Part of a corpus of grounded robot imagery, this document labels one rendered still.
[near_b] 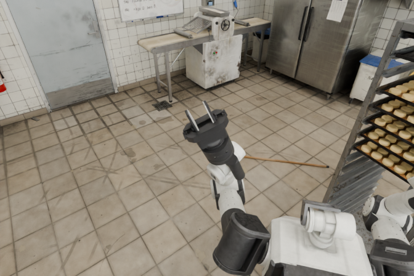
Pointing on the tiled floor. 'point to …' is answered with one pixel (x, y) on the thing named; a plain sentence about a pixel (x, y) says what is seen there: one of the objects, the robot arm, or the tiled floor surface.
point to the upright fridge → (310, 50)
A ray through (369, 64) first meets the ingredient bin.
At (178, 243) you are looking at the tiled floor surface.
